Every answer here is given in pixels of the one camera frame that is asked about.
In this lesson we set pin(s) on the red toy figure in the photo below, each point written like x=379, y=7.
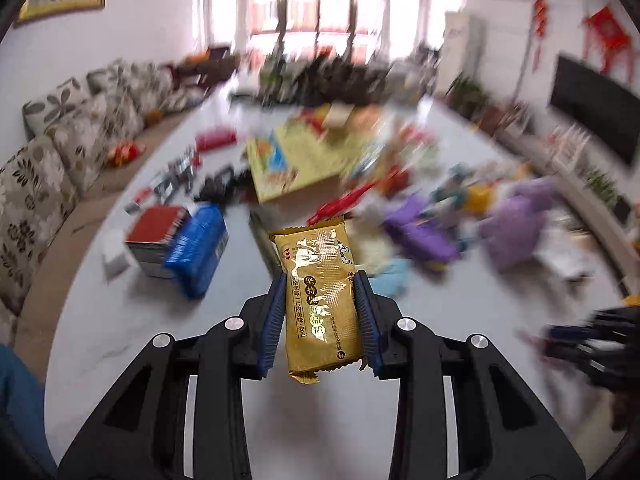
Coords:
x=333, y=208

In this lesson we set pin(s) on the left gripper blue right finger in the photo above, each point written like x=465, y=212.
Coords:
x=364, y=302

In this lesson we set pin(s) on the white standing air conditioner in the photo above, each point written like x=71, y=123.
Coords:
x=462, y=49

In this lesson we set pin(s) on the floral sofa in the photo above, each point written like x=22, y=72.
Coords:
x=77, y=129

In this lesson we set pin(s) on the purple plush bunny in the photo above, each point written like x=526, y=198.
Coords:
x=512, y=231

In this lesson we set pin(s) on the red chinese knot decoration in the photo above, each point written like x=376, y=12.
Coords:
x=605, y=32

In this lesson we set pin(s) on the red card box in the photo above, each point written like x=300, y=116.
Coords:
x=152, y=236

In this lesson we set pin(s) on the black television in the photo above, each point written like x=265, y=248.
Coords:
x=598, y=103

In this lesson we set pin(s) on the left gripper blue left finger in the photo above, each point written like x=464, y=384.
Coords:
x=273, y=309

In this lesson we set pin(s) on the blue tissue packet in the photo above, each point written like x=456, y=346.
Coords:
x=195, y=254

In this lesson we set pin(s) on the white tv console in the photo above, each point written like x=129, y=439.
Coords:
x=601, y=222

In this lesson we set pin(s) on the gold snack wrapper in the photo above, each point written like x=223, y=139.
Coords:
x=321, y=322

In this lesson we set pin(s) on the purple toy gun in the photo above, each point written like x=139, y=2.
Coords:
x=420, y=237

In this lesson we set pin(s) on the blue jacket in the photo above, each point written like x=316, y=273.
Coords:
x=25, y=453

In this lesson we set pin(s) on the yellow green book box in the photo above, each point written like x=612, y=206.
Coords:
x=293, y=156

